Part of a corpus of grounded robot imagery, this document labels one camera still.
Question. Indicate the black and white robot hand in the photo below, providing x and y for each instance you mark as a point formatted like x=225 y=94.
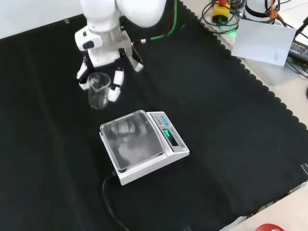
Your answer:
x=106 y=48

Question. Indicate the clear glass beaker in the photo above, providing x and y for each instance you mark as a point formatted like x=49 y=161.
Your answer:
x=98 y=90

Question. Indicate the white electronic balance steel pan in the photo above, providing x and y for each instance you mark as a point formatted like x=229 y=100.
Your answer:
x=142 y=144

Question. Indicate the black bench cloth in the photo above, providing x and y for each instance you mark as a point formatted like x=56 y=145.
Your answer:
x=134 y=125

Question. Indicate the yellow stop button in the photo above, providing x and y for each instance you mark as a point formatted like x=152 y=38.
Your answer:
x=220 y=10

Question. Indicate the pale board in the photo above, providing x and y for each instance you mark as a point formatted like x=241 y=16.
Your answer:
x=263 y=42

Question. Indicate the black power adapter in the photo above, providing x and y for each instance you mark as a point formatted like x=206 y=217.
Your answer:
x=299 y=49

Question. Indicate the red round object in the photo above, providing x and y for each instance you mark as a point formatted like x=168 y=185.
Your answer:
x=269 y=227

